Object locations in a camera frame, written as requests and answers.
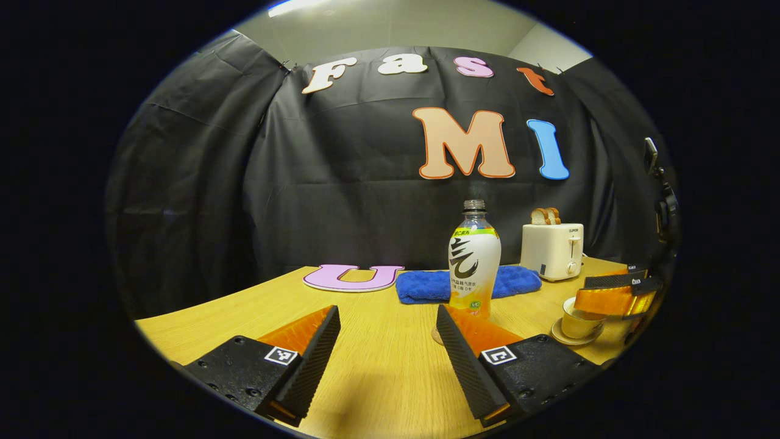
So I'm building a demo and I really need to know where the blue towel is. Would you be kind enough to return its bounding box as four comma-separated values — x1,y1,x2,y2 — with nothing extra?
395,265,543,305

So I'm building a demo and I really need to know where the black backdrop cloth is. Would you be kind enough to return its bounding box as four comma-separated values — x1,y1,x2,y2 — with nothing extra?
104,27,677,321

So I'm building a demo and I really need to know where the white toaster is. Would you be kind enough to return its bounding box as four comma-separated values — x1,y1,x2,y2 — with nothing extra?
520,223,584,282

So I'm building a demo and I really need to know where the pale yellow saucer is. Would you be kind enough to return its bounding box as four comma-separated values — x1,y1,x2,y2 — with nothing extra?
551,317,605,347

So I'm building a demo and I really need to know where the pale yellow teacup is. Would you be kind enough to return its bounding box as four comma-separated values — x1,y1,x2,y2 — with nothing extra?
561,296,606,340

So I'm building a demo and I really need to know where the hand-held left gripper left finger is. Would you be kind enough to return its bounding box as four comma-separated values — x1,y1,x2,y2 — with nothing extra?
183,305,342,427

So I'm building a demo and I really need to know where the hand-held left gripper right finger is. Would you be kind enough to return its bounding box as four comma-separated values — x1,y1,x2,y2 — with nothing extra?
435,304,604,429

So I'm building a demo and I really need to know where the white label water bottle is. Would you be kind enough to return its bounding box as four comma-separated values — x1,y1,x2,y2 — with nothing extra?
448,199,502,321

